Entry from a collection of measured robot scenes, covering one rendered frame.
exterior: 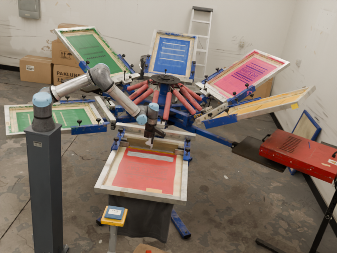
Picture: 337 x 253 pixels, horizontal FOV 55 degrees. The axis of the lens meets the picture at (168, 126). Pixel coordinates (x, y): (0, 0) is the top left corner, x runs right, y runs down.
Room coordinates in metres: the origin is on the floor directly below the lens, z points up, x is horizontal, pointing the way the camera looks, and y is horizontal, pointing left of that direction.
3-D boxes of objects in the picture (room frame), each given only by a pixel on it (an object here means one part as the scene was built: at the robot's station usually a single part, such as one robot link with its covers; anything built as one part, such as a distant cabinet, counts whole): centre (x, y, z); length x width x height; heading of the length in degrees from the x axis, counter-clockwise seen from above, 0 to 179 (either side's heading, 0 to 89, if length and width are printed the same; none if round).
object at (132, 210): (1.73, 0.12, 0.74); 0.45 x 0.03 x 0.43; 89
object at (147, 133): (2.23, 0.13, 1.15); 0.09 x 0.08 x 0.12; 89
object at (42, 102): (1.95, 0.85, 1.37); 0.13 x 0.12 x 0.14; 12
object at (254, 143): (2.73, -0.48, 0.91); 1.34 x 0.40 x 0.08; 59
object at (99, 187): (2.03, 0.11, 0.97); 0.79 x 0.58 x 0.04; 179
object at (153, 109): (2.23, 0.13, 1.31); 0.09 x 0.08 x 0.11; 102
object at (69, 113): (2.64, 0.88, 1.05); 1.08 x 0.61 x 0.23; 119
